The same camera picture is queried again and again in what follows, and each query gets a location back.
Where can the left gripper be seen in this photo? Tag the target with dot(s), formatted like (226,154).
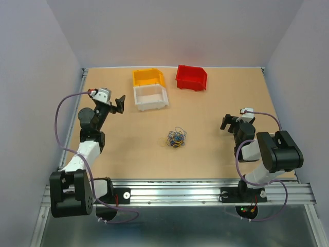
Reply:
(120,104)

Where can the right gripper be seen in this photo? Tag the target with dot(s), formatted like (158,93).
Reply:
(228,119)

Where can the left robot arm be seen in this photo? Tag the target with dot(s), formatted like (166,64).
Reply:
(72,189)

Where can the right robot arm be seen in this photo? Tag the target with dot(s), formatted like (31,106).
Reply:
(260,157)

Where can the white plastic bin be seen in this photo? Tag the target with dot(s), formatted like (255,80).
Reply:
(150,97)

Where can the yellow plastic bin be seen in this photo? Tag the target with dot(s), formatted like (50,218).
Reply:
(148,76)

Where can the red plastic bin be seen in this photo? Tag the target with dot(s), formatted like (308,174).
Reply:
(191,78)

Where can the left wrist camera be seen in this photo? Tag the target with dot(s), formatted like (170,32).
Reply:
(102,95)

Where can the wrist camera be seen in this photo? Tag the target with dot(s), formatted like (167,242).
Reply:
(102,95)
(247,115)

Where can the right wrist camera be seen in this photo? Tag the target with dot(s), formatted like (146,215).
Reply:
(247,115)

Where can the left aluminium side rail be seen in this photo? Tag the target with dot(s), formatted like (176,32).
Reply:
(73,114)

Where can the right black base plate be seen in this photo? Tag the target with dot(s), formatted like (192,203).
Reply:
(242,195)

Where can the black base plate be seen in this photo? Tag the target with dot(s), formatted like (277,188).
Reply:
(120,196)
(242,195)

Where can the aluminium mounting rail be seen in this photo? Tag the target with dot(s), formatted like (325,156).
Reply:
(151,193)

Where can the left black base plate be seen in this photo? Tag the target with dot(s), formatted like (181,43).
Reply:
(120,196)

